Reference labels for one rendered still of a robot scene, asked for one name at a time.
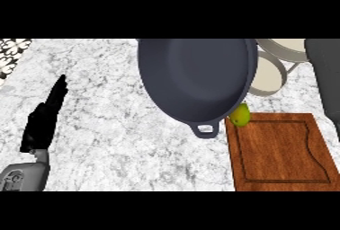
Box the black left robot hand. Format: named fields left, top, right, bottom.
left=19, top=74, right=70, bottom=154

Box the brown wooden cutting board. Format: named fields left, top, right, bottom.
left=223, top=112, right=340, bottom=192

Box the black white patterned tile panel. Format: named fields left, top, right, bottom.
left=0, top=38, right=33, bottom=88

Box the dark grey cast-iron pan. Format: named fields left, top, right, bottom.
left=138, top=38, right=259, bottom=139

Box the green yellow mango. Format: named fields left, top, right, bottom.
left=229, top=102, right=253, bottom=128

